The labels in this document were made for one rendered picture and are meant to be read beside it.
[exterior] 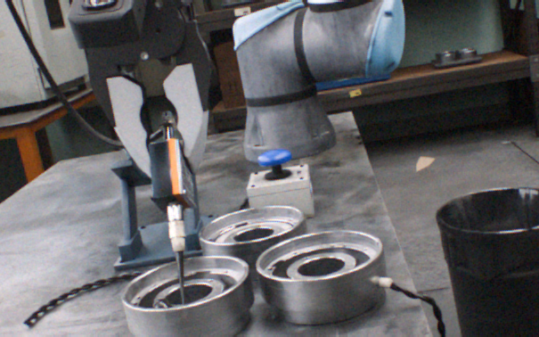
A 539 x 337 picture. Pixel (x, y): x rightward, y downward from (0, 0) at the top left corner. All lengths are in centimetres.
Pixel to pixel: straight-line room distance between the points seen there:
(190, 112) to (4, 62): 233
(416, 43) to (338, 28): 362
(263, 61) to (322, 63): 9
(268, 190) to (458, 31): 394
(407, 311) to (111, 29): 30
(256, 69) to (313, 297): 61
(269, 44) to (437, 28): 361
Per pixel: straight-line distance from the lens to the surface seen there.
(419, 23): 464
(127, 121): 59
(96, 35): 50
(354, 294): 56
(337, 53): 105
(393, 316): 56
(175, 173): 57
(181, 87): 58
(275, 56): 109
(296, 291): 55
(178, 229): 57
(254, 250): 65
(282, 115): 110
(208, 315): 55
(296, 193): 81
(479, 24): 472
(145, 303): 60
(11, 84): 288
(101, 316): 68
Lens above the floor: 105
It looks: 14 degrees down
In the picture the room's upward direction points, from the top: 11 degrees counter-clockwise
